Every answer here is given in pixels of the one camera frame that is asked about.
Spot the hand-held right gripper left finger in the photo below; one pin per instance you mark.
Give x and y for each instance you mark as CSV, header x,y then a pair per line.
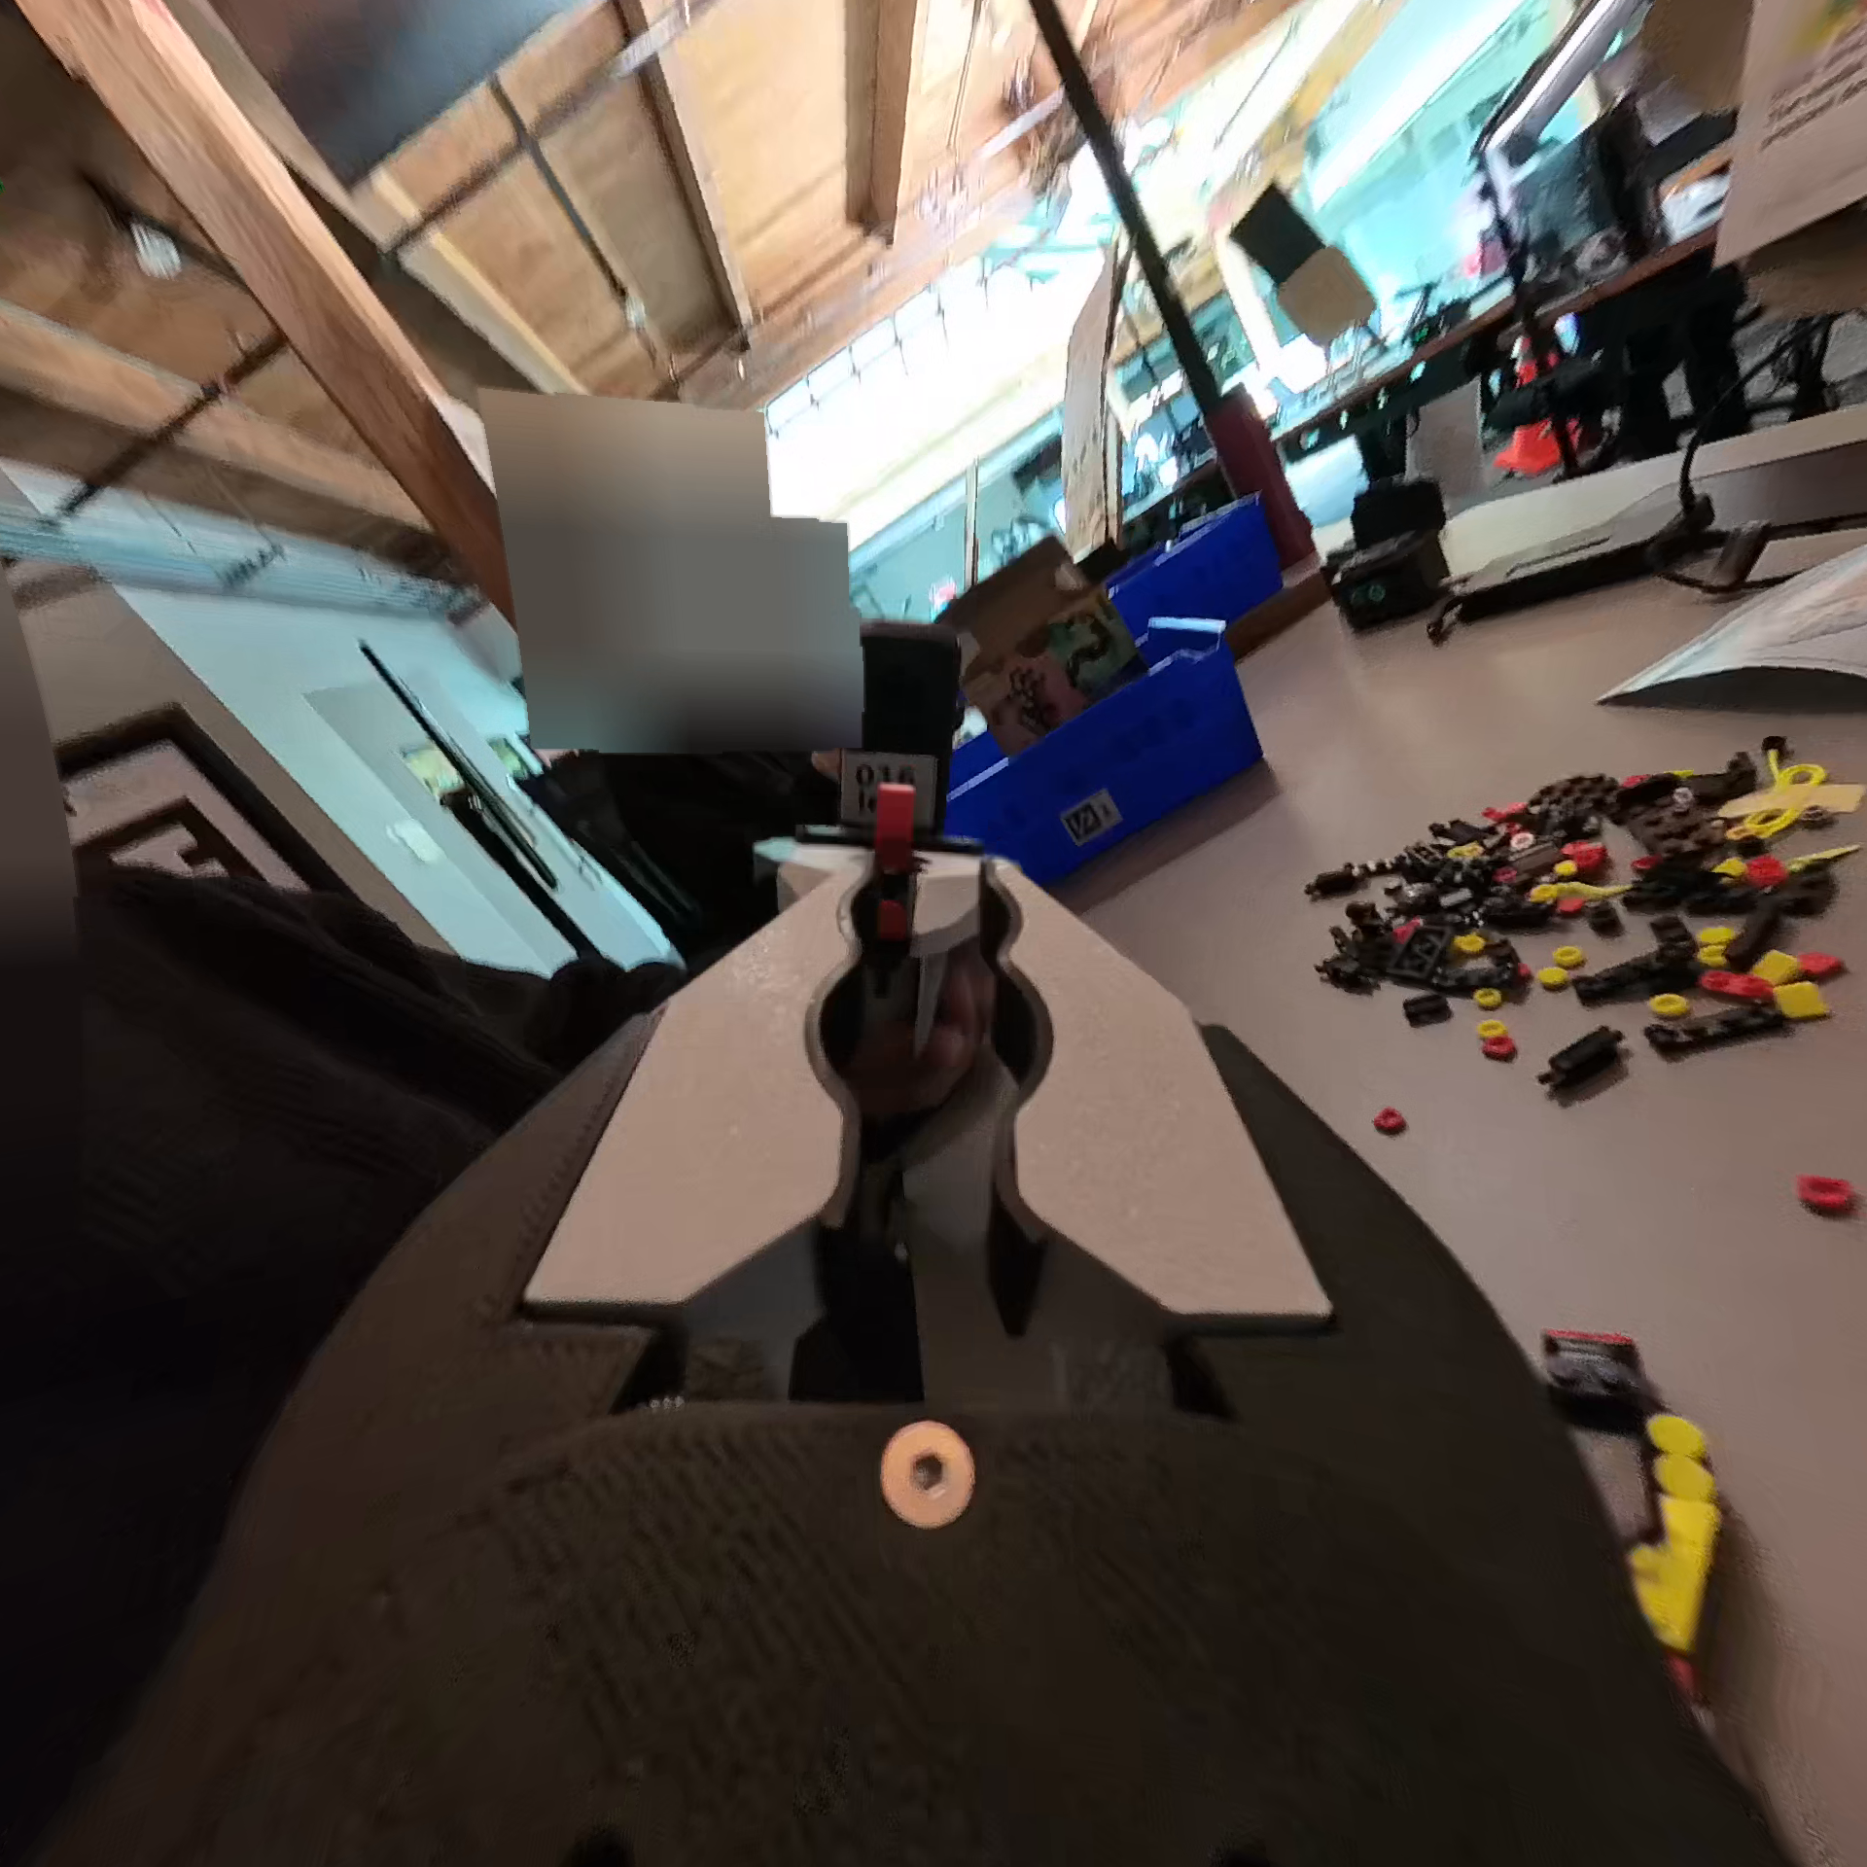
x,y
686,1153

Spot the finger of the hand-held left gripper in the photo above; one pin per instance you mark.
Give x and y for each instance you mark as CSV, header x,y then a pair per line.
x,y
815,874
950,901

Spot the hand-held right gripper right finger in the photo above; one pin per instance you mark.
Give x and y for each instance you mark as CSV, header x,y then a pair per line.
x,y
1169,1167

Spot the pile of lego pieces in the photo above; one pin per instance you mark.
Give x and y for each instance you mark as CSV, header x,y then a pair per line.
x,y
1528,901

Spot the yellow black lego car model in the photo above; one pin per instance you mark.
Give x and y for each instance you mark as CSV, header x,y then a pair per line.
x,y
1677,1578

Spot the lego instruction booklet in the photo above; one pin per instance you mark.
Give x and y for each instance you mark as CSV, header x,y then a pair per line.
x,y
1765,641

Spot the open printed cardboard box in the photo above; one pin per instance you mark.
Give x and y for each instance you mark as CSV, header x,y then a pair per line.
x,y
1042,657

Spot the blue storage bin with tag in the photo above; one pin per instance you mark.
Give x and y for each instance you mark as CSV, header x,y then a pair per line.
x,y
1169,772

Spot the tall cardboard panel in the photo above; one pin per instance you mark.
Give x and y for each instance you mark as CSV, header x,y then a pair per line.
x,y
1094,409

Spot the black door bar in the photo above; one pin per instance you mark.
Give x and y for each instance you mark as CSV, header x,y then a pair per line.
x,y
468,780

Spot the black support pole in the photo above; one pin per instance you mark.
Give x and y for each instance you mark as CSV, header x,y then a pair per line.
x,y
1268,482

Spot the small black device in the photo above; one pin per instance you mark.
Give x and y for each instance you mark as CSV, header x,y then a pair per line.
x,y
1385,583

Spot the framed black white poster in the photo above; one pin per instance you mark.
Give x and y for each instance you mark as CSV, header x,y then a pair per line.
x,y
145,821

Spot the orange traffic cone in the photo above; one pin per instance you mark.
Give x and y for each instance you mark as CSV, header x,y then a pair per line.
x,y
1528,437

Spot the closed grey laptop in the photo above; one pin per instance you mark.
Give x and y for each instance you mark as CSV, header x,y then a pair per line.
x,y
1577,554

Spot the wooden ceiling beam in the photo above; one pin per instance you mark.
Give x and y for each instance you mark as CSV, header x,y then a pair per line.
x,y
288,248

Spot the grey ceiling panel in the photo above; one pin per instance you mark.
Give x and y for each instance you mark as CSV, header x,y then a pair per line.
x,y
391,72

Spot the cardboard box with paper label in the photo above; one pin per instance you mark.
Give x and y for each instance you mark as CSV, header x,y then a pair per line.
x,y
1793,147

